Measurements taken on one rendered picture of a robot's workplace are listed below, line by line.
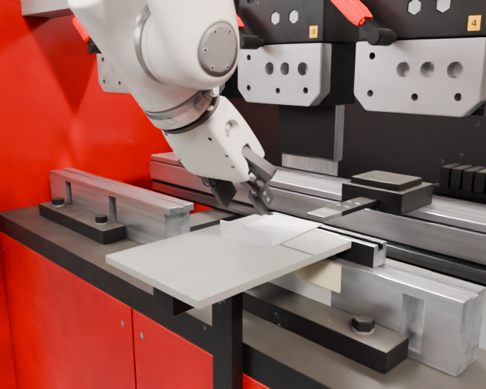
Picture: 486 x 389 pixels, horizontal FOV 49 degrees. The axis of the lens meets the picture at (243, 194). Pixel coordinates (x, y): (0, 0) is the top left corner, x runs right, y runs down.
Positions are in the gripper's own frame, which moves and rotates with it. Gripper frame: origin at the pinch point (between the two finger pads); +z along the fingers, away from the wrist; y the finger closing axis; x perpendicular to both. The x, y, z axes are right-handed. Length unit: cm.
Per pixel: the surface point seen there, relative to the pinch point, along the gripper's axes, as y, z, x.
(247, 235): -0.8, 4.1, 3.6
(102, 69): 46, -3, -21
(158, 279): -0.7, -5.2, 16.2
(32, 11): 76, -10, -32
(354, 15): -13.5, -15.0, -15.5
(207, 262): -1.6, -0.7, 10.8
